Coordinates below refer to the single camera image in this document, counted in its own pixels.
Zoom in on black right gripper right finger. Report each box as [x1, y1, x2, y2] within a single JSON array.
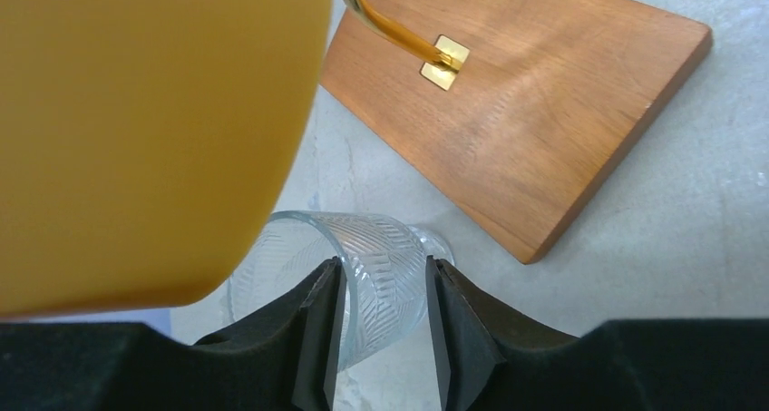
[[425, 258, 768, 410]]

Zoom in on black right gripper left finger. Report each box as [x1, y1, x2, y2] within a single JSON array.
[[1, 258, 346, 410]]

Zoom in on clear wine glass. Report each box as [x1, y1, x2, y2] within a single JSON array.
[[227, 210, 453, 370]]

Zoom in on yellow wine glass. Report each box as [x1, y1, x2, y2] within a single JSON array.
[[1, 0, 333, 319]]

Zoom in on wooden base board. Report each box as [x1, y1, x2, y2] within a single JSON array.
[[321, 0, 713, 264]]

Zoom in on gold scroll glass tree stand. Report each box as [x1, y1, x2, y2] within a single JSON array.
[[343, 0, 470, 91]]

